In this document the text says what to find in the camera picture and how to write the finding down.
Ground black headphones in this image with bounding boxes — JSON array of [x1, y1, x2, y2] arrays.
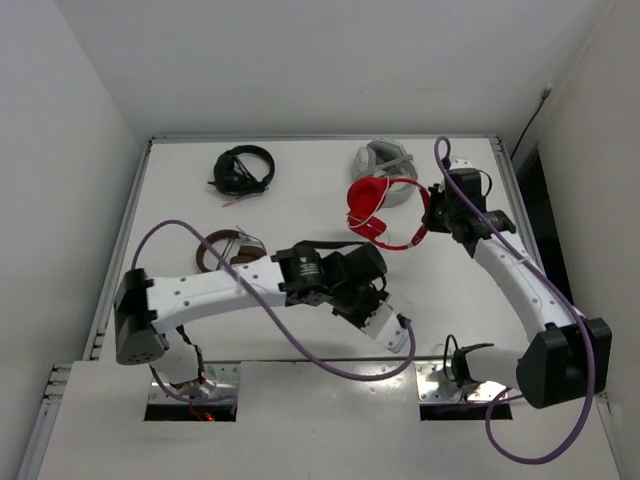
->
[[208, 145, 276, 198]]

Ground black wall cable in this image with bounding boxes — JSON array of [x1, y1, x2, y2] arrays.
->
[[510, 87, 554, 159]]

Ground grey white headphones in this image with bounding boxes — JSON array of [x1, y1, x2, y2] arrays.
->
[[352, 138, 418, 183]]

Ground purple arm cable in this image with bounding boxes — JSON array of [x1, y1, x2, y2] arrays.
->
[[130, 218, 417, 401], [433, 136, 599, 464]]

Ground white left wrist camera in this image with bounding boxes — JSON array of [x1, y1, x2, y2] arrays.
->
[[361, 303, 409, 354]]

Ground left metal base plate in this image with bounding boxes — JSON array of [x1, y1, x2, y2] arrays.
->
[[148, 363, 240, 405]]

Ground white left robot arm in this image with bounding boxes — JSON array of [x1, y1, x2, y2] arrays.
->
[[114, 243, 408, 386]]

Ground brown silver headphones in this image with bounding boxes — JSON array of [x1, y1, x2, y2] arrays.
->
[[205, 229, 267, 265]]

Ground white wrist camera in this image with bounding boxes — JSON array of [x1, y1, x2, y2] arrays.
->
[[361, 303, 409, 354], [442, 156, 476, 174]]

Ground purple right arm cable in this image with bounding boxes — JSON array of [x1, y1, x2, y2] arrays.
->
[[433, 136, 599, 464]]

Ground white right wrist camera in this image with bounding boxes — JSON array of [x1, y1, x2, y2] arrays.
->
[[442, 156, 476, 174]]

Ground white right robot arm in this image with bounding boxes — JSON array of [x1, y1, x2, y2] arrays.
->
[[423, 167, 612, 409]]

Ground white headphone cable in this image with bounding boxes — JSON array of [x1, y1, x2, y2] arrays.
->
[[349, 174, 401, 231]]

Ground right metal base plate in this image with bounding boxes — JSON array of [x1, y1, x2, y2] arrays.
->
[[414, 361, 505, 406]]

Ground red headphones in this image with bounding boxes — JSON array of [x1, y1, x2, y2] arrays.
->
[[346, 176, 431, 250]]

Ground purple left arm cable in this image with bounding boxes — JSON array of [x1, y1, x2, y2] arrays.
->
[[130, 218, 417, 401]]

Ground metal base plate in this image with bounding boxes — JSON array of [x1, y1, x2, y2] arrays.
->
[[414, 361, 505, 406], [148, 363, 240, 405]]

